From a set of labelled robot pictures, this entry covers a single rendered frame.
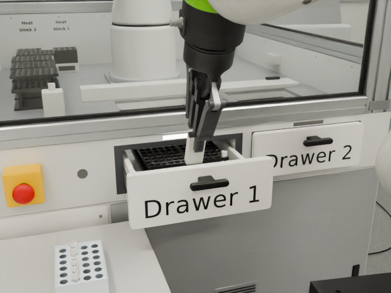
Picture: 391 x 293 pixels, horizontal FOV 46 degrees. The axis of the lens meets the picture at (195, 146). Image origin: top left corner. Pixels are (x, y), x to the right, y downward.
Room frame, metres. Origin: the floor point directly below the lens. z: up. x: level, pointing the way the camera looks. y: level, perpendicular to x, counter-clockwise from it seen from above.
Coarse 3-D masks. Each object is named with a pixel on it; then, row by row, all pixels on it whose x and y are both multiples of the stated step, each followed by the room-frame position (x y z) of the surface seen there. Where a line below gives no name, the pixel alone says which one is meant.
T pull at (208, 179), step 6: (198, 180) 0.79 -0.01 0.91; (204, 180) 0.78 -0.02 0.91; (210, 180) 0.78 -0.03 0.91; (216, 180) 0.78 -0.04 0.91; (222, 180) 0.78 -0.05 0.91; (192, 186) 0.76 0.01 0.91; (198, 186) 0.76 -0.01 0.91; (204, 186) 0.76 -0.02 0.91; (210, 186) 0.77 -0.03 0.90; (216, 186) 0.77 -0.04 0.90; (222, 186) 0.77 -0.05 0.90
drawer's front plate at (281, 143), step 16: (304, 128) 1.03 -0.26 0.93; (320, 128) 1.04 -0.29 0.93; (336, 128) 1.05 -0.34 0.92; (352, 128) 1.07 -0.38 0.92; (256, 144) 0.99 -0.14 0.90; (272, 144) 1.00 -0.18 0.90; (288, 144) 1.02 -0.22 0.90; (336, 144) 1.06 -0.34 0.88; (352, 144) 1.07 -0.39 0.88; (288, 160) 1.02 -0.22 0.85; (304, 160) 1.03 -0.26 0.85; (320, 160) 1.04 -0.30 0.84; (336, 160) 1.06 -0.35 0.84; (352, 160) 1.07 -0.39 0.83
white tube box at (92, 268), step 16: (96, 240) 0.76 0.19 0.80; (64, 256) 0.71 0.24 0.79; (80, 256) 0.71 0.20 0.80; (96, 256) 0.71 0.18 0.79; (64, 272) 0.66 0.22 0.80; (80, 272) 0.66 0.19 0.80; (96, 272) 0.66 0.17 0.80; (64, 288) 0.62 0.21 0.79; (80, 288) 0.63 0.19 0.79; (96, 288) 0.63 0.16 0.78
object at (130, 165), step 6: (216, 144) 1.07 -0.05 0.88; (222, 144) 1.03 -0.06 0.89; (228, 144) 1.02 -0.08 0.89; (126, 150) 1.11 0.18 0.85; (222, 150) 1.03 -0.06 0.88; (228, 150) 0.99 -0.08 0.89; (234, 150) 0.98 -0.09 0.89; (126, 156) 0.94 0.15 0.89; (132, 156) 1.09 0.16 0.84; (228, 156) 0.99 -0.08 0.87; (234, 156) 0.96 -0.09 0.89; (240, 156) 0.94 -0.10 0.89; (126, 162) 0.91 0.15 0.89; (132, 162) 1.05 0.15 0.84; (126, 168) 0.89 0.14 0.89; (132, 168) 0.88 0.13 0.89; (138, 168) 1.01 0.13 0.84; (126, 174) 0.89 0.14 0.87; (126, 186) 0.89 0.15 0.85
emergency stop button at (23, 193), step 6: (18, 186) 0.79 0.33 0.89; (24, 186) 0.79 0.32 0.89; (30, 186) 0.80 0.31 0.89; (12, 192) 0.79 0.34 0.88; (18, 192) 0.78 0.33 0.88; (24, 192) 0.79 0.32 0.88; (30, 192) 0.79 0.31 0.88; (18, 198) 0.78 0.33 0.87; (24, 198) 0.79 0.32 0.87; (30, 198) 0.79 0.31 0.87
